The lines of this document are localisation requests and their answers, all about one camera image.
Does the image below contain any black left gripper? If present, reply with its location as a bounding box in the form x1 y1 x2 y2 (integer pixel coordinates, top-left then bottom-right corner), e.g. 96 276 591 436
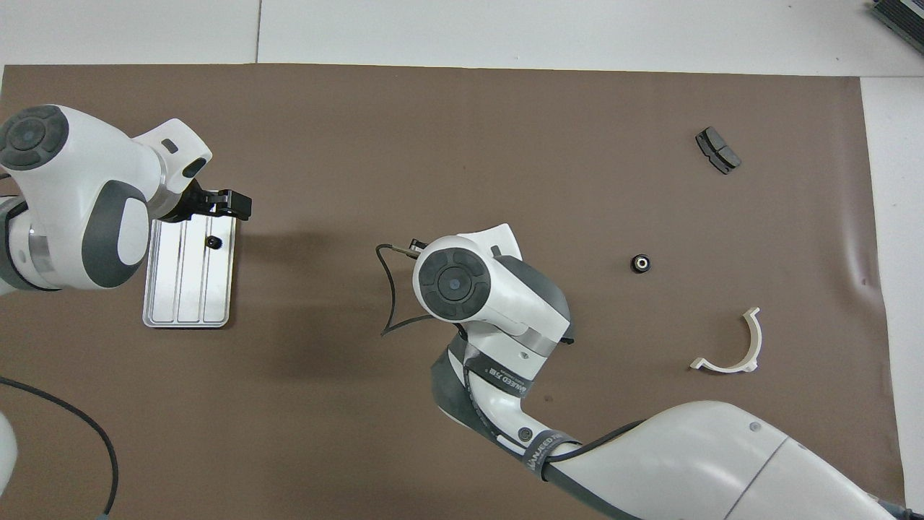
160 181 251 222

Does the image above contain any silver metal tray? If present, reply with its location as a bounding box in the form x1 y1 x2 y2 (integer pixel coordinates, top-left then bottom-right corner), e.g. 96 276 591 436
142 213 237 329

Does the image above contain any brown table mat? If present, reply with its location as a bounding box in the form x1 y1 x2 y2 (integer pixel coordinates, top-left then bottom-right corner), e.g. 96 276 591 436
0 64 903 520

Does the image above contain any wide dark brake pad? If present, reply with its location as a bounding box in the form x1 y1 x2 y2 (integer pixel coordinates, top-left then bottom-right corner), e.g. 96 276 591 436
695 126 742 176

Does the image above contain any black ribbed equipment box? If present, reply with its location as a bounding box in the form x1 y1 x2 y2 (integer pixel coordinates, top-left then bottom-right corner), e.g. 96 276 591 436
870 0 924 55

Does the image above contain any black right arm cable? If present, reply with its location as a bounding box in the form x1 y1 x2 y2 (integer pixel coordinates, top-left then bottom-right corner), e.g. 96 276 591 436
375 242 434 339

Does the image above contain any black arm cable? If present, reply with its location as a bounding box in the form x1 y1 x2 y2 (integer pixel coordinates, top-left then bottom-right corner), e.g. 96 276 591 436
0 376 120 517
375 242 434 339

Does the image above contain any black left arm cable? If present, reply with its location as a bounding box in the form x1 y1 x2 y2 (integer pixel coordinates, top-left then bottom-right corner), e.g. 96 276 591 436
0 376 120 517

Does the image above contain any white curved plastic bracket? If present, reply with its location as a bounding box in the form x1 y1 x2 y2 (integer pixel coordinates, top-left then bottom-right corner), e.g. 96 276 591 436
689 307 763 375

